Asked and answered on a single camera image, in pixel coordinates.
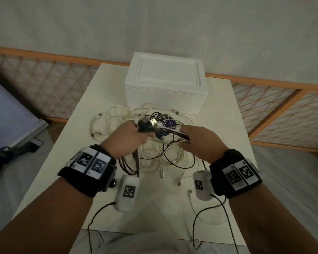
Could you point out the person's left hand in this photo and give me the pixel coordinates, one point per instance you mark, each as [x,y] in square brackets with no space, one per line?
[123,141]

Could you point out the person's right hand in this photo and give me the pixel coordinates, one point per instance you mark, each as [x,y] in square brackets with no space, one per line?
[202,145]

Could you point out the person's right fingers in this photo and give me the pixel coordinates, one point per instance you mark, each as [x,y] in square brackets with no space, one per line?
[185,145]

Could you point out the person's left fingers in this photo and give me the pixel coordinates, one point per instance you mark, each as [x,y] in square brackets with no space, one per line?
[141,138]

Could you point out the person's left forearm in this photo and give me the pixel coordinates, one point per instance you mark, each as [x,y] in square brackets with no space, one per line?
[45,222]

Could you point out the person's right forearm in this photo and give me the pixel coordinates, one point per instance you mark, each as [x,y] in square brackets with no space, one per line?
[270,222]

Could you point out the black right wrist band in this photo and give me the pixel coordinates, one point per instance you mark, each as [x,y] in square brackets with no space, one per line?
[234,173]

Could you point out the black wrist band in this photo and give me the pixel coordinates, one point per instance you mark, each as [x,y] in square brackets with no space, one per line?
[88,169]
[234,173]

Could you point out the black left wrist band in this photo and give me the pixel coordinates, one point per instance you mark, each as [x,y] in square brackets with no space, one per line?
[88,169]

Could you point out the white foam box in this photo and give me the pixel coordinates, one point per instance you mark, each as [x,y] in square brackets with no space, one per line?
[165,81]

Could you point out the white flat panel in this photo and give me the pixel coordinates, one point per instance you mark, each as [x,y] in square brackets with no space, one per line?
[8,119]

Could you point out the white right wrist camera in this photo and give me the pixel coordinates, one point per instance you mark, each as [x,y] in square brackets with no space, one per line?
[202,186]

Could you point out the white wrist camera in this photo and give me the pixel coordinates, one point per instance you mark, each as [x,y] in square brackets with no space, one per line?
[202,186]
[127,193]

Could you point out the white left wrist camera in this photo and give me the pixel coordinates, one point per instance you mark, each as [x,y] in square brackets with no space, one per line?
[127,193]

